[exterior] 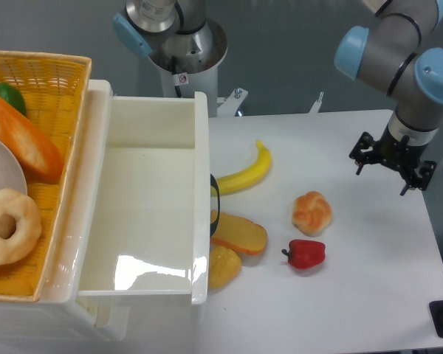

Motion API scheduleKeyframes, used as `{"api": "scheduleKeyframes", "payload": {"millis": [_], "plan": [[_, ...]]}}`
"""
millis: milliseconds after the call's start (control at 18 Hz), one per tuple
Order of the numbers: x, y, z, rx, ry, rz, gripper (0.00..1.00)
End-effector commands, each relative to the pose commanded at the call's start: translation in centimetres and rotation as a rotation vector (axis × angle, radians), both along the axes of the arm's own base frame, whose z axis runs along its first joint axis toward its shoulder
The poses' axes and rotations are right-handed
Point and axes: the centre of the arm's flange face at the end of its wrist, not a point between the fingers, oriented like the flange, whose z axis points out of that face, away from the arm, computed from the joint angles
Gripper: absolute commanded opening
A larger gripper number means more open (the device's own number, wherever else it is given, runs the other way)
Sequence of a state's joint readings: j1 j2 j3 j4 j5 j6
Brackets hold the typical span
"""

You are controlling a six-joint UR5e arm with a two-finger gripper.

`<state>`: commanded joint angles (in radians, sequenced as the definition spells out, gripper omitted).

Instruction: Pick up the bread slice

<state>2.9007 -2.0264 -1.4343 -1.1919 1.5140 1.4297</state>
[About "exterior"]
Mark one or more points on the yellow bell pepper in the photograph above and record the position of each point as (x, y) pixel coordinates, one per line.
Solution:
(224, 266)

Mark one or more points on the red bell pepper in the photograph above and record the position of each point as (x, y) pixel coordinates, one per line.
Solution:
(305, 254)

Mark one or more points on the knotted bread roll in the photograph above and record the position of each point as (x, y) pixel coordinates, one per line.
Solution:
(311, 213)

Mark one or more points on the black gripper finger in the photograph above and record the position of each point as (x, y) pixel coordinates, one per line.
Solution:
(417, 177)
(365, 151)

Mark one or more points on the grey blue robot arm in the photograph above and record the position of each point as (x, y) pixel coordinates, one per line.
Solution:
(389, 59)

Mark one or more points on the beige bagel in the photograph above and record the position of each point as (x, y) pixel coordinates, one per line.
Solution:
(20, 226)

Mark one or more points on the green bell pepper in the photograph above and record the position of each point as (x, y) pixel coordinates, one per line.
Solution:
(14, 97)

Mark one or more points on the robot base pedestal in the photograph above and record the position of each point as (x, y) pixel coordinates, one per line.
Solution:
(184, 45)

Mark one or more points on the beige plate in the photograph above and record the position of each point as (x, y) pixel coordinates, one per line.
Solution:
(11, 174)

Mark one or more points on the white drawer cabinet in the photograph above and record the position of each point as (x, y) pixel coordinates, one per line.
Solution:
(62, 315)

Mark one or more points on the white table bracket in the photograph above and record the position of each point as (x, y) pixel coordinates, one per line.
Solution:
(231, 106)

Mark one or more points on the orange crust bread slice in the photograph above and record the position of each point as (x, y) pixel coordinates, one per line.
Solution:
(240, 234)

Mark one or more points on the yellow woven basket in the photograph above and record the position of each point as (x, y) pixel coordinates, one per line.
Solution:
(54, 87)

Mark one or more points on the black drawer handle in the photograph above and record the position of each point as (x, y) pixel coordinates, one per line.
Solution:
(214, 224)

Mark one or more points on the orange baguette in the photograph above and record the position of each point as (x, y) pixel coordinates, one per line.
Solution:
(34, 150)

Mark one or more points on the white plastic drawer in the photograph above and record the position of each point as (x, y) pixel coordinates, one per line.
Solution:
(151, 223)

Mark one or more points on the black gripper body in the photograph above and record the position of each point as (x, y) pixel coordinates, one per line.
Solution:
(399, 155)

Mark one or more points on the yellow banana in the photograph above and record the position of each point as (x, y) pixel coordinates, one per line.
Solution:
(249, 176)

